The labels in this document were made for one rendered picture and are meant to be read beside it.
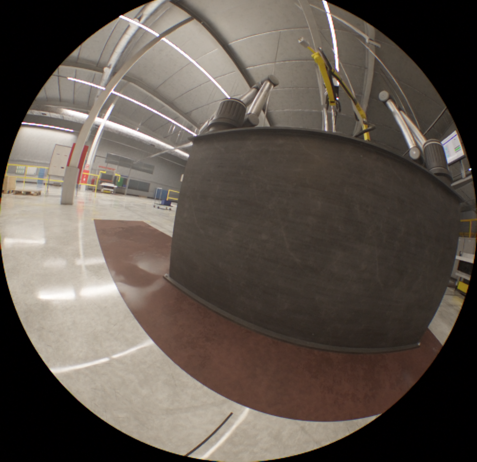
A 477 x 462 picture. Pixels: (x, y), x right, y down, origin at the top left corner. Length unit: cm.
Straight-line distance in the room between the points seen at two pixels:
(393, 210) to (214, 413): 88
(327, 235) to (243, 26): 1022
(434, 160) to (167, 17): 1150
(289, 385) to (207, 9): 1108
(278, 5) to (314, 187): 971
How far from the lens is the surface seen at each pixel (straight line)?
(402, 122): 158
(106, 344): 64
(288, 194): 54
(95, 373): 60
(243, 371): 57
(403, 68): 1175
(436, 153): 124
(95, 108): 487
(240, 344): 64
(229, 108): 97
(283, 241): 53
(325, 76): 171
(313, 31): 285
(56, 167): 759
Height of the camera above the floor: 51
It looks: 5 degrees down
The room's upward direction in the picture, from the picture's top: 12 degrees clockwise
